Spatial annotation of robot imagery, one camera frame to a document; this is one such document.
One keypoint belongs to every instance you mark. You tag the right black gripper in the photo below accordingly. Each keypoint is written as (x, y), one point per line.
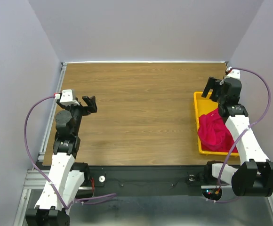
(212, 83)

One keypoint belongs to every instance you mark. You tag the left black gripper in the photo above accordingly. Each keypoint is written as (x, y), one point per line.
(90, 101)

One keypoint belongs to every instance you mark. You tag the yellow plastic bin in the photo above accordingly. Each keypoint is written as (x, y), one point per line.
(203, 105)

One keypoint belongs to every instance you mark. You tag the red t shirt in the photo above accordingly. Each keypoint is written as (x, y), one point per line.
(213, 134)

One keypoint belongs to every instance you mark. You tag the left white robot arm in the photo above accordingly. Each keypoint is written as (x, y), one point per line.
(65, 175)

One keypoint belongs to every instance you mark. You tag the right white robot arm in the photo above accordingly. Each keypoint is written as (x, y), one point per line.
(254, 177)

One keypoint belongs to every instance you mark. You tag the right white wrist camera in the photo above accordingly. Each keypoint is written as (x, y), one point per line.
(232, 73)

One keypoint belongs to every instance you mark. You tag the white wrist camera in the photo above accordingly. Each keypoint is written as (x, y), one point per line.
(67, 97)
(232, 73)

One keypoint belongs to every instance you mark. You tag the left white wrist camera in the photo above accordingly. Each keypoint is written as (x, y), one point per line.
(67, 97)

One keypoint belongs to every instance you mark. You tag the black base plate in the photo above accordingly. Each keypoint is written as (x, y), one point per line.
(147, 180)

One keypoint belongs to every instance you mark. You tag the aluminium frame rail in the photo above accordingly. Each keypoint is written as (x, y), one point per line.
(33, 179)

